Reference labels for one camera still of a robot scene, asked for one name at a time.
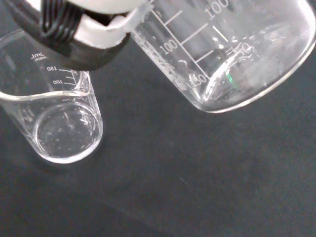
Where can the black bench cloth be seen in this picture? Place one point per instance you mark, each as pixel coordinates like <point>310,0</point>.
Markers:
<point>172,168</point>

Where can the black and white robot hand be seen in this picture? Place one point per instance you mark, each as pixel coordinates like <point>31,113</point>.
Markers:
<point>98,32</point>

